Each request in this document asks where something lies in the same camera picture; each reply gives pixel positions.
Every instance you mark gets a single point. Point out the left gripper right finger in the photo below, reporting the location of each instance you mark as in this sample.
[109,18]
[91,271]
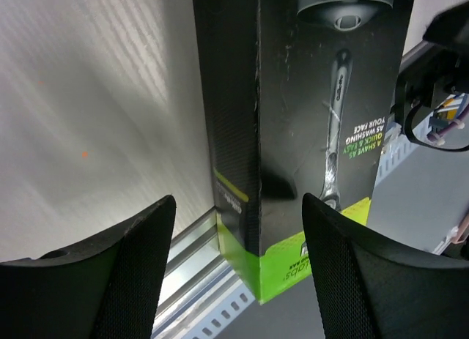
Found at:
[370,286]

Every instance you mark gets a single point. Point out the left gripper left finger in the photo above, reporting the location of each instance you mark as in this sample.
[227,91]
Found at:
[105,286]

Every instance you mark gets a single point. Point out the aluminium mounting rail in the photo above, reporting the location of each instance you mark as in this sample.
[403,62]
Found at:
[201,294]

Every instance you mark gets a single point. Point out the white slotted cable duct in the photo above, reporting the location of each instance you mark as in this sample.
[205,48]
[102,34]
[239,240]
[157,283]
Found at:
[398,154]

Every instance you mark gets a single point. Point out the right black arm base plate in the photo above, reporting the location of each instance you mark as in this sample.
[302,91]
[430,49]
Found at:
[431,96]

